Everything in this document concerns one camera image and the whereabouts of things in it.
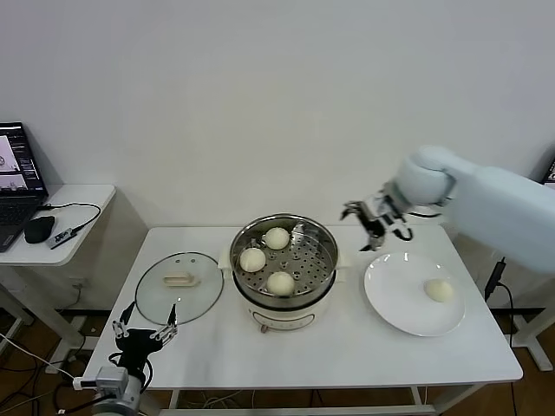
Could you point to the white side table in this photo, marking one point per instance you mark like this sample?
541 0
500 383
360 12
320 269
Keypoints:
537 349
65 255

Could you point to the white round plate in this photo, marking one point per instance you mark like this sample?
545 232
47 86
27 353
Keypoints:
399 294

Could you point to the white steamed baozi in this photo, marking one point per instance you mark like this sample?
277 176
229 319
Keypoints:
252 260
277 238
280 284
439 290

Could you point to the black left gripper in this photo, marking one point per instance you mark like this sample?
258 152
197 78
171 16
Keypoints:
134 351

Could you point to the cream electric cooker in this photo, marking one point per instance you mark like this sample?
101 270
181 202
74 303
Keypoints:
282 318

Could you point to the black computer mouse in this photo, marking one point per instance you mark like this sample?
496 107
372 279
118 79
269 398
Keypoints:
39 229

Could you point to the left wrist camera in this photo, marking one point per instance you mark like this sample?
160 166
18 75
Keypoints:
84 383

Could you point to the black open laptop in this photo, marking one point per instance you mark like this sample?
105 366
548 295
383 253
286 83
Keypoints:
17 208
551 171

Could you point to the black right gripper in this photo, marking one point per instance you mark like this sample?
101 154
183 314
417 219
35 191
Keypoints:
376 224

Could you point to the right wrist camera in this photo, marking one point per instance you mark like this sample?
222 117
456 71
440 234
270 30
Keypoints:
383 207

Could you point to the grey usb hub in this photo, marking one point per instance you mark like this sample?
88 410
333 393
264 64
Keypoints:
62 237

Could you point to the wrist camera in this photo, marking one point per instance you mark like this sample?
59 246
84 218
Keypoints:
84 383
383 207

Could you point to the white wall socket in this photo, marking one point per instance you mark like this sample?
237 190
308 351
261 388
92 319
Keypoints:
80 284

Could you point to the perforated steel steamer basket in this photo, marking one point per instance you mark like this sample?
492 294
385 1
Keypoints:
312 268

